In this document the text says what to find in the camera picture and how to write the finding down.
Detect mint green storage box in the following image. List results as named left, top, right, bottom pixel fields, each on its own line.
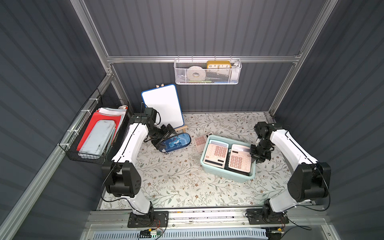
left=201, top=135, right=256, bottom=183

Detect small pink calculator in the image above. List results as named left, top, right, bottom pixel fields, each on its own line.
left=194, top=134, right=210, bottom=148

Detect teal calculator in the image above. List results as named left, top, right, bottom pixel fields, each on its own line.
left=209, top=140, right=229, bottom=147

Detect pink calculator back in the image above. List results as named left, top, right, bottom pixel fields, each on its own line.
left=203, top=143, right=229, bottom=169

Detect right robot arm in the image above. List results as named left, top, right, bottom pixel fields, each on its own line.
left=251, top=122, right=331, bottom=224

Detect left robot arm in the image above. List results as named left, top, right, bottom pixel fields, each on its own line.
left=102, top=115, right=176, bottom=228

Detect blue dinosaur pencil case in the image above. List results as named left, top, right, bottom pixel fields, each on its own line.
left=160, top=133, right=192, bottom=153

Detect blue framed whiteboard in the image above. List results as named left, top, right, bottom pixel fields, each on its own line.
left=141, top=84, right=185, bottom=129

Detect white tape roll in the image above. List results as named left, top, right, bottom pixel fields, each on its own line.
left=186, top=66, right=207, bottom=82

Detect red folder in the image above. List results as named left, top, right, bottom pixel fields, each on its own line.
left=77, top=108, right=126, bottom=155

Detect grey document case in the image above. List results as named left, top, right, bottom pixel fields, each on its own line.
left=78, top=120, right=116, bottom=159

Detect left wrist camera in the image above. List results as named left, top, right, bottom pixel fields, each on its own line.
left=144, top=108, right=158, bottom=125

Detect black wire wall basket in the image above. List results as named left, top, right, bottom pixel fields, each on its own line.
left=59, top=90, right=129, bottom=165

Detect white mesh wall basket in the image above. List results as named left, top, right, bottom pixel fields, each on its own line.
left=174, top=58, right=243, bottom=85

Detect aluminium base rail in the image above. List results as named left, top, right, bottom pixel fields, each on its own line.
left=85, top=207, right=331, bottom=231

